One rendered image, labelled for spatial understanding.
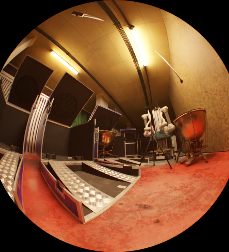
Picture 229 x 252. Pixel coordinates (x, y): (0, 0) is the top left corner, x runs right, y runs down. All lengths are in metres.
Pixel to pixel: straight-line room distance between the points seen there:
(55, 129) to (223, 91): 3.46
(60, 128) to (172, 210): 2.29
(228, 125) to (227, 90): 0.55
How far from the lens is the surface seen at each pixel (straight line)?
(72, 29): 3.15
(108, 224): 0.43
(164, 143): 2.80
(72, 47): 3.25
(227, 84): 1.76
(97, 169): 1.05
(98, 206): 0.50
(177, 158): 1.85
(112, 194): 0.64
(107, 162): 1.68
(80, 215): 0.39
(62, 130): 2.21
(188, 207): 0.53
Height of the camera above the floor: 0.33
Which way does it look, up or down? 19 degrees up
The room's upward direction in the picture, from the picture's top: 1 degrees counter-clockwise
